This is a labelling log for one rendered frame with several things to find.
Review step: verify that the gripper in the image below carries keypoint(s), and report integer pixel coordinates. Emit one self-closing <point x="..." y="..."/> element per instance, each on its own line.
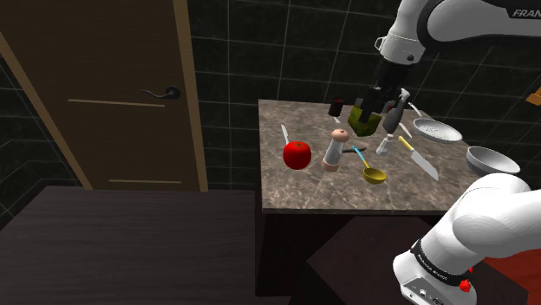
<point x="391" y="78"/>

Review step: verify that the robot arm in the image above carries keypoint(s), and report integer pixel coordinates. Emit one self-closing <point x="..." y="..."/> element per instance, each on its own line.
<point x="486" y="224"/>

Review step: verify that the olive green block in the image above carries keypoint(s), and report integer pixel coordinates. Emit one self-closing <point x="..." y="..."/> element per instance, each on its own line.
<point x="363" y="126"/>

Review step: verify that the small white knife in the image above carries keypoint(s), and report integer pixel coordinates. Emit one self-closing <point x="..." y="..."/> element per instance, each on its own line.
<point x="405" y="130"/>

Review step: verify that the white salt shaker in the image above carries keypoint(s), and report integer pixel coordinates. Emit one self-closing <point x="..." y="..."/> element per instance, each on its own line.
<point x="385" y="145"/>

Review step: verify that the small black utensil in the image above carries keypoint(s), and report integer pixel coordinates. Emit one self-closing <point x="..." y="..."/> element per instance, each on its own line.
<point x="354" y="150"/>

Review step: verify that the glass pepper mill pink caps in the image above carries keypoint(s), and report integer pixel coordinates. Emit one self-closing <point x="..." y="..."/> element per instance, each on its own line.
<point x="335" y="150"/>

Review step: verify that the red tomato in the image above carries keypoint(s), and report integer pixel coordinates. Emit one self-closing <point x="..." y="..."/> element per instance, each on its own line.
<point x="296" y="155"/>

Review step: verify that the white bladed knife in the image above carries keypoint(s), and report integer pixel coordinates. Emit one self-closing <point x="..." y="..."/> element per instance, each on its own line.
<point x="285" y="133"/>

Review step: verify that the grey bowl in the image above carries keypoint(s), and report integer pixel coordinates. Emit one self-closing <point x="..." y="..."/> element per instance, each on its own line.
<point x="490" y="160"/>

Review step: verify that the orange wooden object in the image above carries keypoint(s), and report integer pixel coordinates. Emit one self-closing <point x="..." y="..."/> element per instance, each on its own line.
<point x="534" y="98"/>

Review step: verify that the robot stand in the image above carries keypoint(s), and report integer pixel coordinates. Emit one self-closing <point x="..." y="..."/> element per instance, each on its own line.
<point x="515" y="274"/>

